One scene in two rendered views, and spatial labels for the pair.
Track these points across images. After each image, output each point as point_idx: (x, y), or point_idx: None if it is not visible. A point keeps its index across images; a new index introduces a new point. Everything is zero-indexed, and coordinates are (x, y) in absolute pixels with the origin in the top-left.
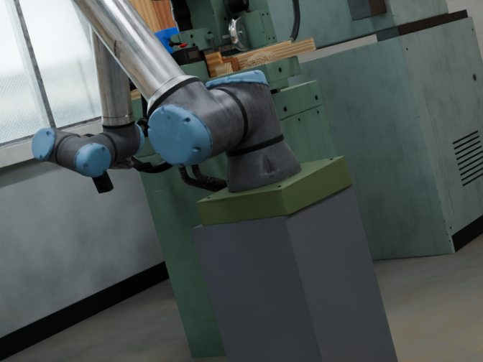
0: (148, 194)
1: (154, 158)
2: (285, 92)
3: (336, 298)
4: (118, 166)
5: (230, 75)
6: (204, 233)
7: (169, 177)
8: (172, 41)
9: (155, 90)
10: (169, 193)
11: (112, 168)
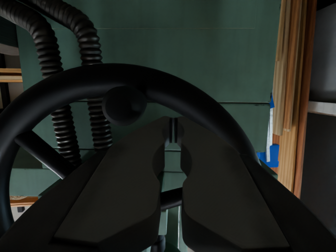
0: (271, 25)
1: (225, 95)
2: None
3: None
4: (155, 198)
5: (32, 194)
6: None
7: (206, 51)
8: (163, 229)
9: None
10: (218, 17)
11: (245, 178)
